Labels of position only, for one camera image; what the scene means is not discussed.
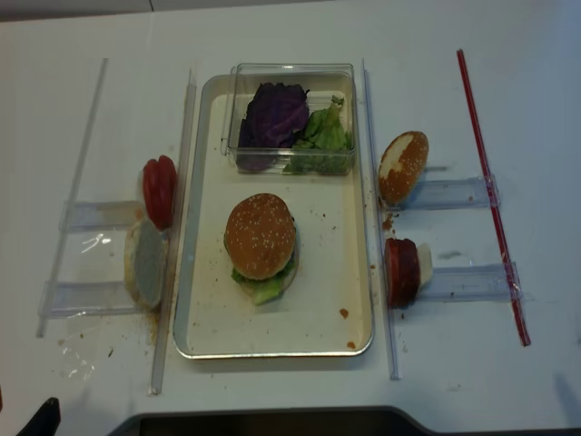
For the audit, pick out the sesame bun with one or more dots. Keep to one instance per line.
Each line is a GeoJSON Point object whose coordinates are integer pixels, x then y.
{"type": "Point", "coordinates": [260, 236]}
{"type": "Point", "coordinates": [401, 165]}

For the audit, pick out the green lettuce in box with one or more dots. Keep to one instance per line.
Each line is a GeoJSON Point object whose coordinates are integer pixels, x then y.
{"type": "Point", "coordinates": [325, 140]}

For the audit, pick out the clear plastic lettuce box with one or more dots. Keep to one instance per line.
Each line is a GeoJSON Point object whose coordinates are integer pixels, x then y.
{"type": "Point", "coordinates": [321, 80]}

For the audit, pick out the sliced meat patties stack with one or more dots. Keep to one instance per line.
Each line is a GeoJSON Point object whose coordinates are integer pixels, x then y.
{"type": "Point", "coordinates": [403, 271]}

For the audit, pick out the tomato slices stack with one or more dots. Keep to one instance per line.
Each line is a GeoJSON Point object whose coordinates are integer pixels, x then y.
{"type": "Point", "coordinates": [159, 180]}

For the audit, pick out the white bottom bun slices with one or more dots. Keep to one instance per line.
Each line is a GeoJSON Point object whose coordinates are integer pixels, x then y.
{"type": "Point", "coordinates": [145, 254]}

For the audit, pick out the assembled burger stack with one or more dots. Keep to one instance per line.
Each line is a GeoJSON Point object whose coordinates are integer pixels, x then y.
{"type": "Point", "coordinates": [261, 292]}

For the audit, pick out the metal baking tray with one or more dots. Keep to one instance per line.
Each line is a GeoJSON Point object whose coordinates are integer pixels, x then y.
{"type": "Point", "coordinates": [326, 312]}

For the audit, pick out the purple cabbage in box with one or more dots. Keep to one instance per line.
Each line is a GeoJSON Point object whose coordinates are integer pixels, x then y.
{"type": "Point", "coordinates": [274, 118]}

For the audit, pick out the clear long guide left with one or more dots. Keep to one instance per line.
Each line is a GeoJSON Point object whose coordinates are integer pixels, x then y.
{"type": "Point", "coordinates": [174, 235]}

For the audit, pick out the clear long guide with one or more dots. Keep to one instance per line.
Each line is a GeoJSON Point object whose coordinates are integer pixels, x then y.
{"type": "Point", "coordinates": [174, 235]}
{"type": "Point", "coordinates": [388, 315]}

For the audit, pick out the clear long guide right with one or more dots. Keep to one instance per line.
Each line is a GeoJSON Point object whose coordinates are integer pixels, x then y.
{"type": "Point", "coordinates": [388, 315]}

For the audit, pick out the red strip on table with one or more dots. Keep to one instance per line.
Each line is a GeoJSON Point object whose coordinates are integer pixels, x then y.
{"type": "Point", "coordinates": [512, 278]}

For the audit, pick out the dark monitor edge bottom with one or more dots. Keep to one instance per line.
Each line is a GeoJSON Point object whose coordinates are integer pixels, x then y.
{"type": "Point", "coordinates": [341, 421]}

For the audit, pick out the clear thin strip far left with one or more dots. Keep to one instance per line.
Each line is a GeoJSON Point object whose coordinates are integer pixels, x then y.
{"type": "Point", "coordinates": [72, 195]}

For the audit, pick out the black object bottom left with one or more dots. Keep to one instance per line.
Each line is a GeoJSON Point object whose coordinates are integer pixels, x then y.
{"type": "Point", "coordinates": [45, 421]}

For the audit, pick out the clear rail upper right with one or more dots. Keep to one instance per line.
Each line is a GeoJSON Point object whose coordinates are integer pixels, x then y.
{"type": "Point", "coordinates": [476, 192]}

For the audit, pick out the clear rail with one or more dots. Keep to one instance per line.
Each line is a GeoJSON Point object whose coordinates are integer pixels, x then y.
{"type": "Point", "coordinates": [69, 299]}
{"type": "Point", "coordinates": [86, 217]}
{"type": "Point", "coordinates": [487, 283]}
{"type": "Point", "coordinates": [476, 192]}

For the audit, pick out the clear rail upper left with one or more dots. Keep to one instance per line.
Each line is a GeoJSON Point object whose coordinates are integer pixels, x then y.
{"type": "Point", "coordinates": [86, 217]}

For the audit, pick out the clear rail lower right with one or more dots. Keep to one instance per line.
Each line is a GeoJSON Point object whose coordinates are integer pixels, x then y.
{"type": "Point", "coordinates": [487, 283]}

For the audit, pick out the clear rail lower left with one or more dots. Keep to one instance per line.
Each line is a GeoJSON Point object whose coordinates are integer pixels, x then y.
{"type": "Point", "coordinates": [69, 299]}

